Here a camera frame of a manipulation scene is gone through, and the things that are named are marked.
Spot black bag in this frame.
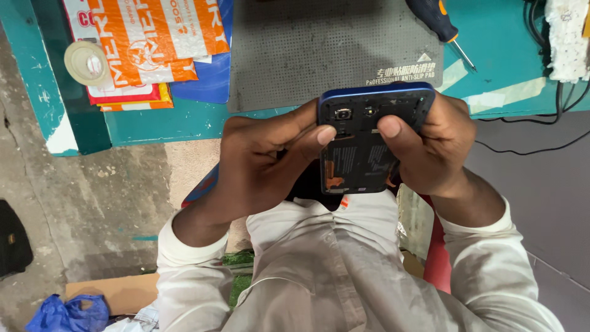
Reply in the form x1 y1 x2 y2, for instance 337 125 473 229
0 199 34 280

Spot thin black cable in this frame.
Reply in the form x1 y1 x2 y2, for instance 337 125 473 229
474 130 590 156

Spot brown cardboard sheet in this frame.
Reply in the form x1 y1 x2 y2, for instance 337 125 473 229
65 272 160 317

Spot clear adhesive tape roll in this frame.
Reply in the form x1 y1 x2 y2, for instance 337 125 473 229
64 41 112 88

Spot black orange handled screwdriver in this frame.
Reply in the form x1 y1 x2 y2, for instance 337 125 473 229
405 0 478 73

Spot red plastic chair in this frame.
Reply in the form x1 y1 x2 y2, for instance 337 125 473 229
419 193 453 295

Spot white red courier bag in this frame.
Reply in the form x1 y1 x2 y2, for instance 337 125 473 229
62 0 162 105

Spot blue courier bag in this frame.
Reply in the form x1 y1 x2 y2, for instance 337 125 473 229
170 0 234 105

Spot clear plastic wrap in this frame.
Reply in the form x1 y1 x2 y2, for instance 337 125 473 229
396 184 435 260

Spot white knitted cloth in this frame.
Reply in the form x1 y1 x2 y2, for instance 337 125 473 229
545 0 590 84

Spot person's right hand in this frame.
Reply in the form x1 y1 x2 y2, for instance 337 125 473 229
376 91 478 197

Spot blue plastic bag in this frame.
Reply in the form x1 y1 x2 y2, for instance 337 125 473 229
25 294 110 332

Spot person's left hand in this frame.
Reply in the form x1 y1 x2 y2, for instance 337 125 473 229
206 98 337 224

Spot blue smartphone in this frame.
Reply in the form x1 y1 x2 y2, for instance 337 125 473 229
317 81 437 195

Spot person's white shirt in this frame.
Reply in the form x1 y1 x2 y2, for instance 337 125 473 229
220 190 445 332

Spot blue red flat packet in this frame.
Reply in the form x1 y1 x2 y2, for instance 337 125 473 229
181 163 220 208

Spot yellow orange courier bag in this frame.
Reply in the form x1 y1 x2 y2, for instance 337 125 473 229
98 83 175 113

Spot orange white courier bag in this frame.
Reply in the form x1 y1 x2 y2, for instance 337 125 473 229
87 0 230 89

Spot green grass mat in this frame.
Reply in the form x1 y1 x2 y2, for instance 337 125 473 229
223 250 255 309

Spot strips of pale masking tape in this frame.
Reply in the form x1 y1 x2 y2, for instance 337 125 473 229
435 59 548 110

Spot bundle of black cables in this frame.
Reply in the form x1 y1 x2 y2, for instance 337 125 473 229
478 0 590 125

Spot grey perforated anti-slip mat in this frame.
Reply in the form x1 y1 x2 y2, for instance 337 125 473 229
226 0 444 114

